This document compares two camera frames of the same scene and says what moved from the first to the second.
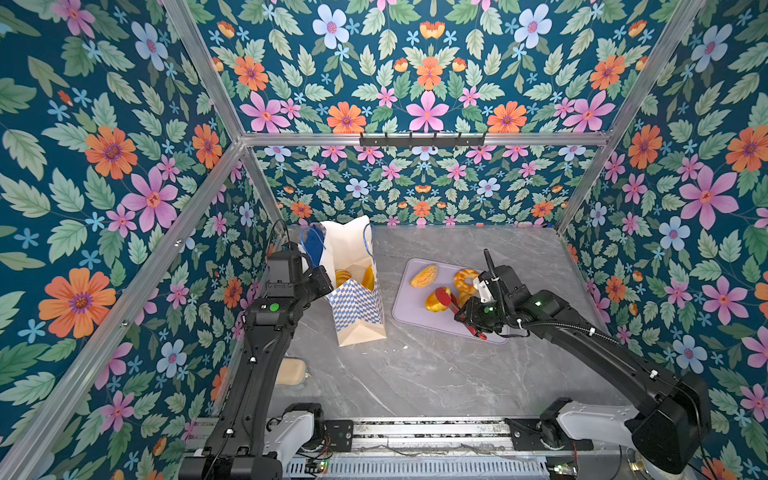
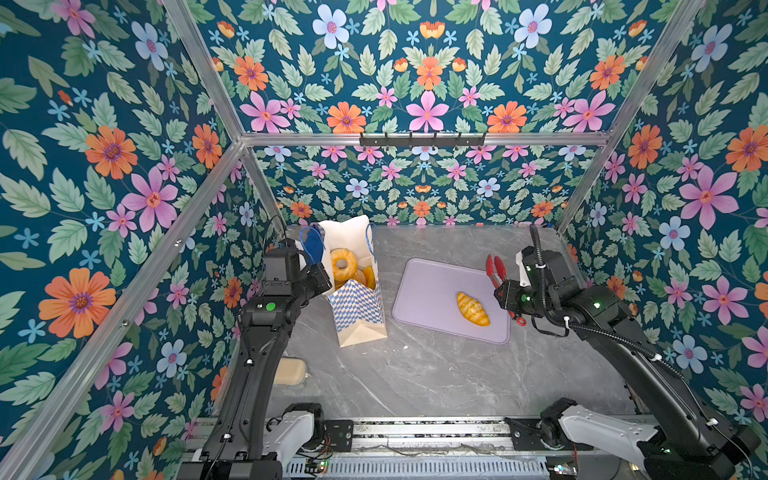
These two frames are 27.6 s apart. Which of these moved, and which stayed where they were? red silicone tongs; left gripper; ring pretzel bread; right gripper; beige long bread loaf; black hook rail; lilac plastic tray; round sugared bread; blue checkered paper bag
Moved: round sugared bread; right gripper; red silicone tongs; ring pretzel bread
Stayed: beige long bread loaf; blue checkered paper bag; left gripper; lilac plastic tray; black hook rail
